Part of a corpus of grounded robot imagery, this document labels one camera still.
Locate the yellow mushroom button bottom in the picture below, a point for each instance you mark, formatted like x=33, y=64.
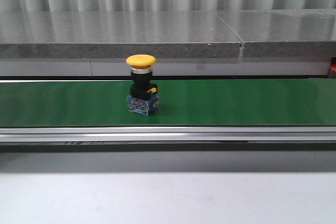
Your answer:
x=143, y=98

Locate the aluminium conveyor side rail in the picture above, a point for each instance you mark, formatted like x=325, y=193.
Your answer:
x=166, y=138

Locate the white cabinet panel under counter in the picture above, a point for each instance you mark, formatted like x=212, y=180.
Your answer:
x=165, y=67

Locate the green conveyor belt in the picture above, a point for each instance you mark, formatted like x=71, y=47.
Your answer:
x=181, y=102

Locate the grey speckled stone counter slab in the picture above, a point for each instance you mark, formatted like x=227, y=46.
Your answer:
x=103, y=35

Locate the red plastic bin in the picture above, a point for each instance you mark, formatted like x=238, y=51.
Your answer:
x=332, y=71

